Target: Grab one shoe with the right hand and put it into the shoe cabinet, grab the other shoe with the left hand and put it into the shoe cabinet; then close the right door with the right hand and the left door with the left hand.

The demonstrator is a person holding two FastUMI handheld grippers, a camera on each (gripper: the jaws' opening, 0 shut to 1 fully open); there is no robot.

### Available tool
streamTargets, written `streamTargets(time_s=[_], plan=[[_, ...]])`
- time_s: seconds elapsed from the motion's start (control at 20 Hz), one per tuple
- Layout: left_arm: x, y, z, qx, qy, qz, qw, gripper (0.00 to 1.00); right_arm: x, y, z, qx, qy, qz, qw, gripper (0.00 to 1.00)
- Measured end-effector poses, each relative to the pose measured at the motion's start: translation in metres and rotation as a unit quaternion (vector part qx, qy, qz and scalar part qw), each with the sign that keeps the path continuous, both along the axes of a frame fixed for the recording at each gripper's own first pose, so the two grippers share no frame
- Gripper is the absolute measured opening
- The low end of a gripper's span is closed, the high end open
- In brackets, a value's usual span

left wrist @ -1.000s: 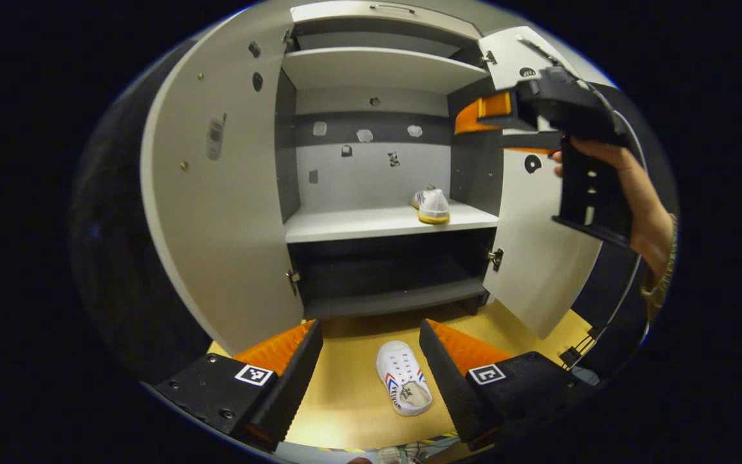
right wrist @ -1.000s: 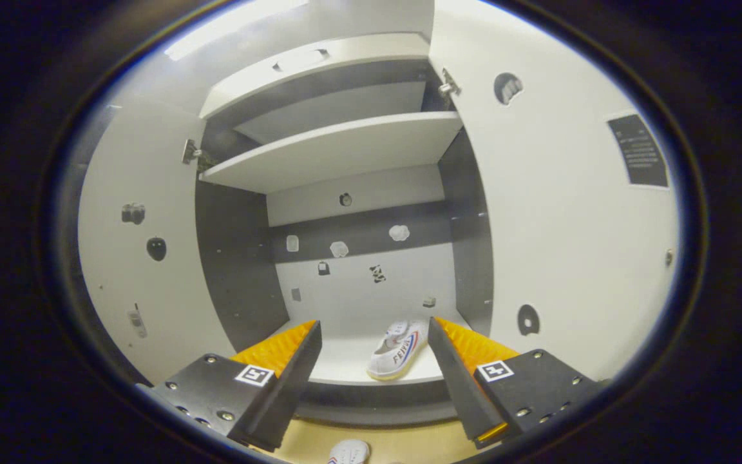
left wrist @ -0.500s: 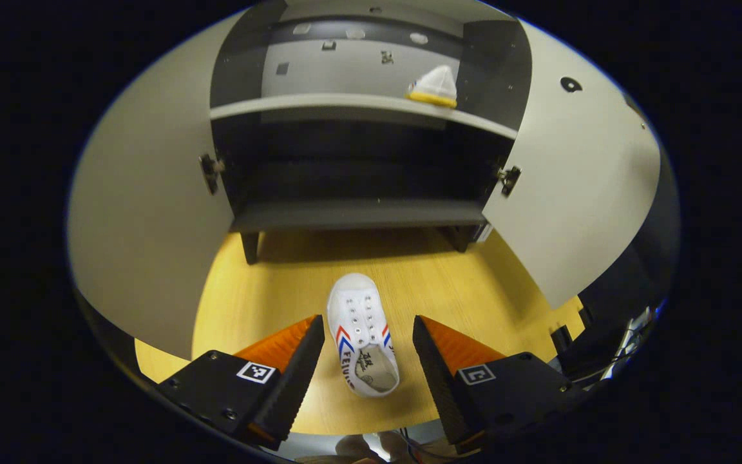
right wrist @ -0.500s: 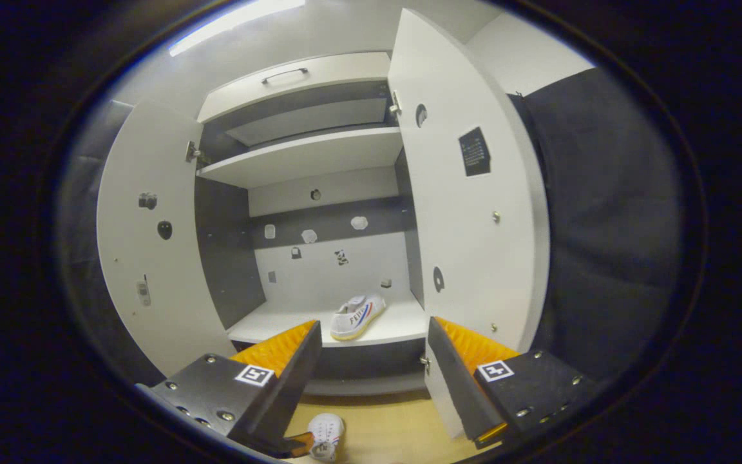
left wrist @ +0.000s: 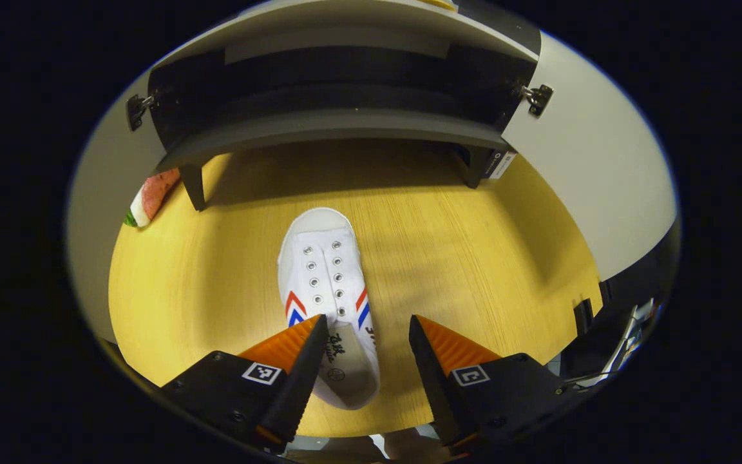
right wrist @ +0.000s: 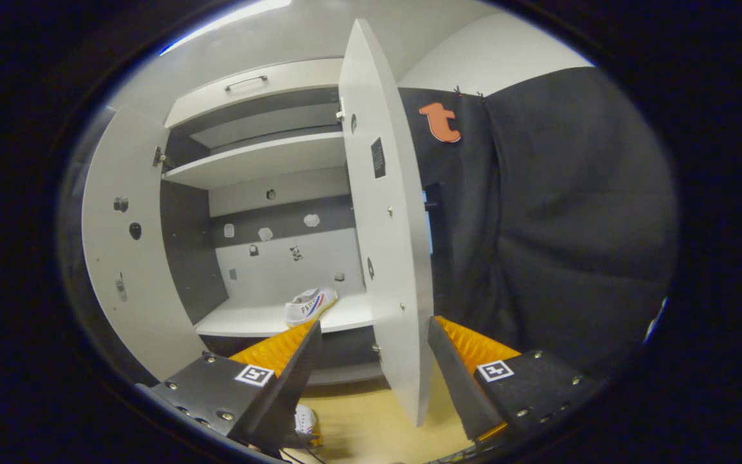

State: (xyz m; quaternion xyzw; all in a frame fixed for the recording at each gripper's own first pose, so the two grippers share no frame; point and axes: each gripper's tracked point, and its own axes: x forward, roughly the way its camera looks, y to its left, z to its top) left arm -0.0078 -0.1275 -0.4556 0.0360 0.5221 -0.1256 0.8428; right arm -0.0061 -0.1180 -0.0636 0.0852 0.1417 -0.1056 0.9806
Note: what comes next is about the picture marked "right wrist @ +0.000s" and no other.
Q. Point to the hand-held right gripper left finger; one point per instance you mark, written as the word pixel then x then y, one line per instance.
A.
pixel 294 380

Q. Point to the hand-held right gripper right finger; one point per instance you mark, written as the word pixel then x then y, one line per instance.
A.
pixel 451 380

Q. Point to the white canvas shoe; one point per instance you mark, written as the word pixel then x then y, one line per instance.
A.
pixel 305 419
pixel 306 306

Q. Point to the white shoe cabinet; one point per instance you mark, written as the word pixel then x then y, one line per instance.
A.
pixel 248 319

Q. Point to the white cabinet door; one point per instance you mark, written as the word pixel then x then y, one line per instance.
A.
pixel 397 290
pixel 145 322

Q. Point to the white cabinet shelf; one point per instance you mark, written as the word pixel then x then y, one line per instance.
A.
pixel 261 161

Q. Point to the white cabinet drawer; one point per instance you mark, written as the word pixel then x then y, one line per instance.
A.
pixel 294 87

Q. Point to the black backdrop cloth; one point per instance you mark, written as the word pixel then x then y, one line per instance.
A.
pixel 570 225

